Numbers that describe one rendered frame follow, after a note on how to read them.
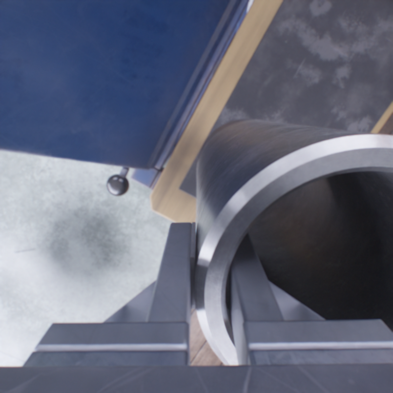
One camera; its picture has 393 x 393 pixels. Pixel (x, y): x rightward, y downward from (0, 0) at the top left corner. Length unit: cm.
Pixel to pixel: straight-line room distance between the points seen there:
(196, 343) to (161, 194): 108
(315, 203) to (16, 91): 29
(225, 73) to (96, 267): 127
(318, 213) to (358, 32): 33
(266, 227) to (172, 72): 25
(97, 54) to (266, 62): 26
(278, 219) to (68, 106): 26
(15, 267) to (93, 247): 43
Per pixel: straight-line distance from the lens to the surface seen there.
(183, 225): 15
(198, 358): 155
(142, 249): 146
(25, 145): 35
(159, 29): 40
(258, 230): 31
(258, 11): 51
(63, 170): 144
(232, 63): 48
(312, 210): 29
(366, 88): 54
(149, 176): 51
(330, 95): 52
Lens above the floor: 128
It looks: 74 degrees down
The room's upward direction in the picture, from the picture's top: 179 degrees counter-clockwise
